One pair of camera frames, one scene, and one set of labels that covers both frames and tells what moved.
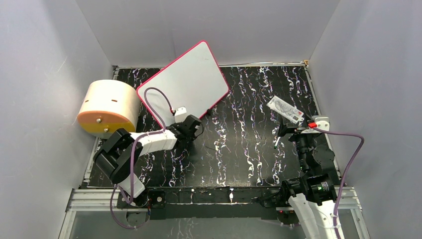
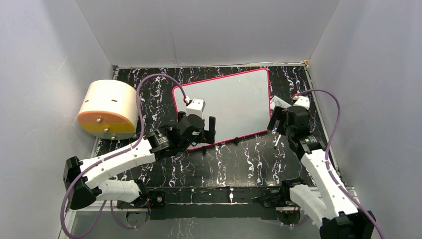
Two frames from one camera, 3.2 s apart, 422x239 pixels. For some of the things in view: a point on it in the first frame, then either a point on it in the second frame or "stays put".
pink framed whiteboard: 194,80 → 240,102
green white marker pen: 278,138 stays put
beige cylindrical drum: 110,105 stays put
